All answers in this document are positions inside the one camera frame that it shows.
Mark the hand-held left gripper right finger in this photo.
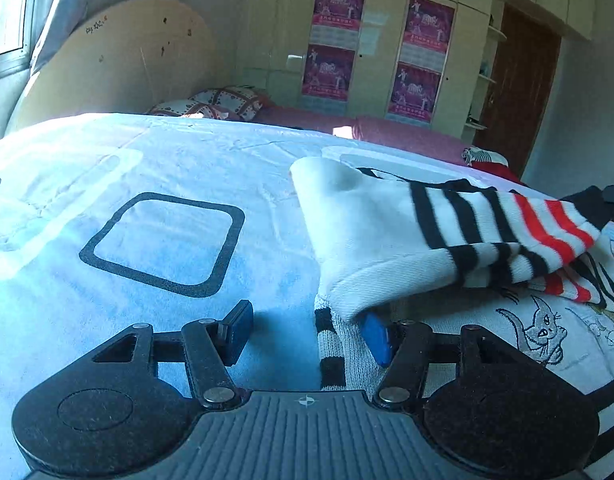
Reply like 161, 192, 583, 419
361, 311, 544, 409

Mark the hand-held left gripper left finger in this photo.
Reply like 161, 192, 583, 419
91, 299, 256, 409

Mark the striped knit sweater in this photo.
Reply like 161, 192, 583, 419
290, 156, 614, 426

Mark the dark cloth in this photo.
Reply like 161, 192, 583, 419
561, 185, 612, 228

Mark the red garment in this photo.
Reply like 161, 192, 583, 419
469, 159, 524, 184

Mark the light blue printed blanket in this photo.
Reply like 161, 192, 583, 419
0, 112, 614, 480

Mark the brown wooden door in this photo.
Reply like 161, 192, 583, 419
474, 2, 562, 182

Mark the black white striped garment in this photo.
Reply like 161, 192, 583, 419
462, 147, 494, 167

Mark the white corner shelf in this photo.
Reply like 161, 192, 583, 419
464, 0, 508, 134

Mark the pink bed sheet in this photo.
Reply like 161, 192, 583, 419
257, 105, 512, 181

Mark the patterned pillow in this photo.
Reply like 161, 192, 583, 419
189, 86, 266, 122
147, 100, 226, 120

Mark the white paper sheet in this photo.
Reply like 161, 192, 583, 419
359, 21, 388, 57

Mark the round cream headboard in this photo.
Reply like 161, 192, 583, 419
7, 0, 224, 134

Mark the cream wardrobe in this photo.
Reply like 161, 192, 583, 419
232, 0, 604, 137

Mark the grey curtain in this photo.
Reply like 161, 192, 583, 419
29, 0, 96, 74

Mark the window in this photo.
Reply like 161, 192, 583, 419
0, 0, 44, 82

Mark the purple wall poster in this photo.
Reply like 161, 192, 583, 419
400, 0, 456, 58
309, 0, 368, 47
301, 44, 356, 104
386, 62, 442, 125

